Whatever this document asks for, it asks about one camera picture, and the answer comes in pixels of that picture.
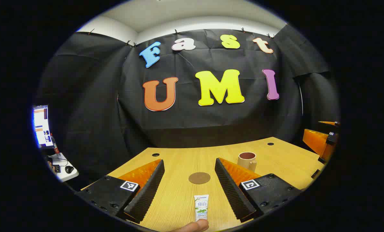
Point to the black computer mouse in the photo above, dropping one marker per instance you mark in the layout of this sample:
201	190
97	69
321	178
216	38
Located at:
69	169

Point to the white toothpaste tube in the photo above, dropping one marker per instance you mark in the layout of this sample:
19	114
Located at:
201	206

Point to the red bottle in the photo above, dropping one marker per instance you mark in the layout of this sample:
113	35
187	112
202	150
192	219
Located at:
55	146

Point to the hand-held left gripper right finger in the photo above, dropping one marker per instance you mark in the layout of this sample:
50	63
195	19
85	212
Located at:
230	190

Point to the wooden desktop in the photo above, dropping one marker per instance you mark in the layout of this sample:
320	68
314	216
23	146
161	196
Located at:
185	158

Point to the black keyboard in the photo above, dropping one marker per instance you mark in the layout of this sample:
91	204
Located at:
56	168

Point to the beige cup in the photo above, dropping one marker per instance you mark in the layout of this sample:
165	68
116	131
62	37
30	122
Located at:
245	162

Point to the round brown coaster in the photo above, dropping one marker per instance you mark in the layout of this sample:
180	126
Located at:
199	178

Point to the black backdrop cloth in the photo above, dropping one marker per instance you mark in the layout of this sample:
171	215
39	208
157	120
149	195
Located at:
211	119

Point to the computer monitor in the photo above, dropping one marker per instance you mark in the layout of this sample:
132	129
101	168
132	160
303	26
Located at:
40	125

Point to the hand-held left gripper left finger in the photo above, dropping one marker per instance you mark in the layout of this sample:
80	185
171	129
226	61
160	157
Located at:
146	193

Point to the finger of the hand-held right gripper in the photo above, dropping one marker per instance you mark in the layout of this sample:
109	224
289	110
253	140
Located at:
328	123
314	140

